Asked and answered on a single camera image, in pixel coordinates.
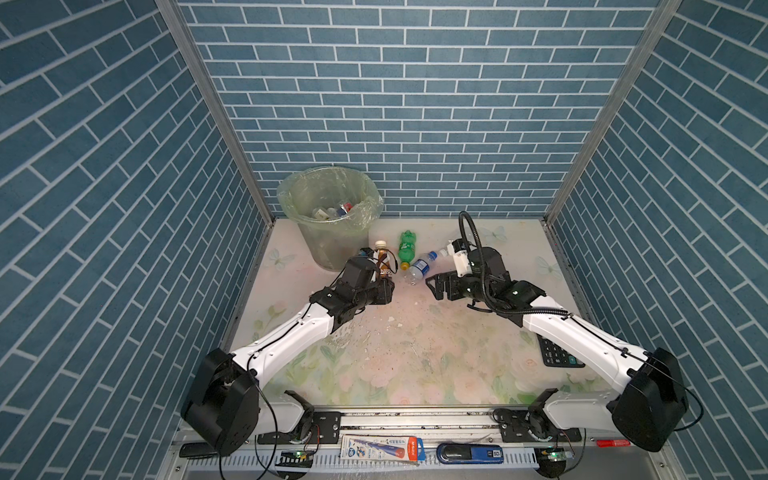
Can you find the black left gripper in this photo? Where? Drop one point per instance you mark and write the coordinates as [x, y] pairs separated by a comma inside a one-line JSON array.
[[385, 291]]

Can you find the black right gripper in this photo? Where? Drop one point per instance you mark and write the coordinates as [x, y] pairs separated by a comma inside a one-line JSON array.
[[451, 278]]

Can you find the orange brown drink bottle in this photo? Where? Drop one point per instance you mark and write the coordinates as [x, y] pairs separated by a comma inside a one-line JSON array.
[[383, 259]]

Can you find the small blue label bottle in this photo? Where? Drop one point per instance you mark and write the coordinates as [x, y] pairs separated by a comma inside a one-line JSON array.
[[419, 268]]

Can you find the blue red label bottle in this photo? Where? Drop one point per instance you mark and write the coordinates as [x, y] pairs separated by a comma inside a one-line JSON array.
[[344, 209]]

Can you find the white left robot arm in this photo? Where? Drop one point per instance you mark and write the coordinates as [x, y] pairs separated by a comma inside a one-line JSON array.
[[226, 403]]

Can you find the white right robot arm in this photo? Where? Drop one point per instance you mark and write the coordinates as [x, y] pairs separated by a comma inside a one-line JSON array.
[[646, 400]]

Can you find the green lined trash bin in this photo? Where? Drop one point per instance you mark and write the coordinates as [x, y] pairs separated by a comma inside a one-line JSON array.
[[310, 198]]

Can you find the green plastic bottle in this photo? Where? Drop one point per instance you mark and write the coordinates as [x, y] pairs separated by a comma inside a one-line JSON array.
[[406, 249]]

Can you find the black calculator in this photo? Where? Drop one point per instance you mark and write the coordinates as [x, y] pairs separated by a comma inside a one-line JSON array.
[[554, 356]]

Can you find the blue black device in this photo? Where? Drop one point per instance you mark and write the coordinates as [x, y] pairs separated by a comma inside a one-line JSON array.
[[469, 454]]

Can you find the red marker pen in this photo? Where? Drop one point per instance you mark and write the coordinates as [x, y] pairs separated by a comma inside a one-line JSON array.
[[612, 443]]

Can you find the black remote control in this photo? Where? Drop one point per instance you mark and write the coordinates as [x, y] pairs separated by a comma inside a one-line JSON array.
[[197, 450]]

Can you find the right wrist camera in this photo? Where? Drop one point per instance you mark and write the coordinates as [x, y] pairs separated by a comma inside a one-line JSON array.
[[458, 250]]

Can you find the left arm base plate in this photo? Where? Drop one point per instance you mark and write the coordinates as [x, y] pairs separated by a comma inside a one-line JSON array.
[[323, 428]]

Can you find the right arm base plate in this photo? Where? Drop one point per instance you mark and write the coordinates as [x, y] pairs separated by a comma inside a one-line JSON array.
[[517, 425]]

